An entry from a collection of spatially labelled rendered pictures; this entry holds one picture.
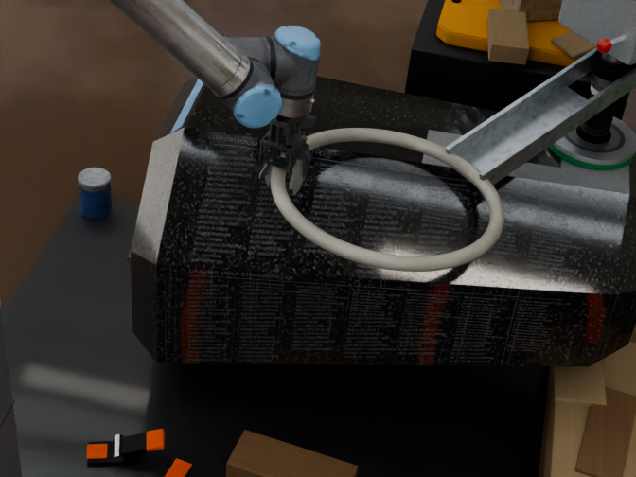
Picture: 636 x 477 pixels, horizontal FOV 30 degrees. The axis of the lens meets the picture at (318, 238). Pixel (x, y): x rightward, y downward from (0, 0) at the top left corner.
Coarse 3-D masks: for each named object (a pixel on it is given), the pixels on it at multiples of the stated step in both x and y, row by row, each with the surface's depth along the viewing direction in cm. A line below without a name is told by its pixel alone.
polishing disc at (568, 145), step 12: (612, 120) 288; (612, 132) 284; (624, 132) 284; (564, 144) 278; (576, 144) 279; (588, 144) 279; (612, 144) 280; (624, 144) 281; (576, 156) 276; (588, 156) 275; (600, 156) 276; (612, 156) 276; (624, 156) 277
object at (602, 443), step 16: (560, 368) 307; (576, 368) 308; (592, 368) 308; (560, 384) 303; (576, 384) 303; (592, 384) 304; (560, 400) 300; (576, 400) 299; (592, 400) 300; (608, 400) 300; (624, 400) 301; (592, 416) 296; (608, 416) 296; (624, 416) 297; (592, 432) 292; (608, 432) 292; (624, 432) 293; (592, 448) 288; (608, 448) 288; (624, 448) 289; (576, 464) 284; (592, 464) 284; (608, 464) 284; (624, 464) 285
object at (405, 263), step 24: (312, 144) 255; (408, 144) 262; (432, 144) 262; (456, 168) 259; (288, 216) 233; (312, 240) 229; (336, 240) 227; (480, 240) 235; (384, 264) 225; (408, 264) 226; (432, 264) 227; (456, 264) 230
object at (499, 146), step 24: (576, 72) 272; (528, 96) 266; (552, 96) 271; (576, 96) 270; (600, 96) 263; (504, 120) 265; (528, 120) 267; (552, 120) 266; (576, 120) 263; (456, 144) 259; (480, 144) 264; (504, 144) 263; (528, 144) 256; (552, 144) 262; (480, 168) 259; (504, 168) 256
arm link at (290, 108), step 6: (312, 96) 237; (282, 102) 235; (288, 102) 235; (294, 102) 235; (300, 102) 235; (306, 102) 236; (312, 102) 237; (282, 108) 236; (288, 108) 235; (294, 108) 236; (300, 108) 236; (306, 108) 237; (282, 114) 237; (288, 114) 236; (294, 114) 236; (300, 114) 237; (306, 114) 238
